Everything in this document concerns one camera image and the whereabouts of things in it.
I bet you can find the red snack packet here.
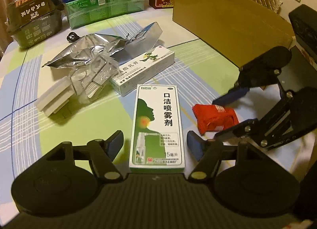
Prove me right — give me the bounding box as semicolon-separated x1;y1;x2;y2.
192;104;239;135

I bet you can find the green white spray box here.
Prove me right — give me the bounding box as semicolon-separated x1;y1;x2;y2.
129;84;185;174

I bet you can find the white plastic case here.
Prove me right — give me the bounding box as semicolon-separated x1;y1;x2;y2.
35;77;75;117

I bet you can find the clear plastic blister packaging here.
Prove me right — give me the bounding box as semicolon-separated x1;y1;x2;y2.
70;53;119;104

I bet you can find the white ointment box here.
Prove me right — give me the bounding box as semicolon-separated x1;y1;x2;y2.
110;46;175;97

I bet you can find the silver foil bag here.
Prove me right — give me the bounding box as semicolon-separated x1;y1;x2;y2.
45;32;128;68

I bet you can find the black cable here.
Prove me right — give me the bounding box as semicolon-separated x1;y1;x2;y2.
67;31;80;44

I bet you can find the blue dental floss box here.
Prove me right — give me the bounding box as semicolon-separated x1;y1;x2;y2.
113;22;162;63

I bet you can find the checked tablecloth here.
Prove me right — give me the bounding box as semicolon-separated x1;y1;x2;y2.
0;6;310;217

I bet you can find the brown cardboard box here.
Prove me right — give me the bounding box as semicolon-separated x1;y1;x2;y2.
173;0;294;67

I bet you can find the green drink carton pack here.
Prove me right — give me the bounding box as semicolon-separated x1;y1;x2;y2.
65;0;145;29

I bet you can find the dark Honglu food box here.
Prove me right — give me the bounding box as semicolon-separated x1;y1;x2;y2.
7;0;64;49

